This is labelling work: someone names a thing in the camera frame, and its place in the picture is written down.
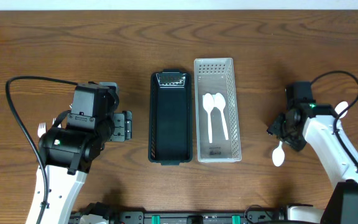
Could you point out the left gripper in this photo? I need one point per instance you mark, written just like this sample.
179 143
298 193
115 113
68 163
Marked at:
122 125

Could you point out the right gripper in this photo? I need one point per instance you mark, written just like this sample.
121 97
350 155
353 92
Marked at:
277 127

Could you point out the white spoon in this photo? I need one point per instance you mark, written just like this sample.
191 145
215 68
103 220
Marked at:
208 105
341 109
278 155
220 103

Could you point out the black plastic basket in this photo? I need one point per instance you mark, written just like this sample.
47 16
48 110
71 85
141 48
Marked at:
170 122

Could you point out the clear plastic basket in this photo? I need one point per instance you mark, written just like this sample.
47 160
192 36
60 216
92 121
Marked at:
216 75

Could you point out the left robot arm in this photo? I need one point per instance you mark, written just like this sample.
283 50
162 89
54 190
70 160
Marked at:
68 148

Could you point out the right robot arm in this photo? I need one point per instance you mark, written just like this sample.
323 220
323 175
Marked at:
318 125

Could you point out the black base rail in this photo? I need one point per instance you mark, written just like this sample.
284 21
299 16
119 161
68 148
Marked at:
102 213

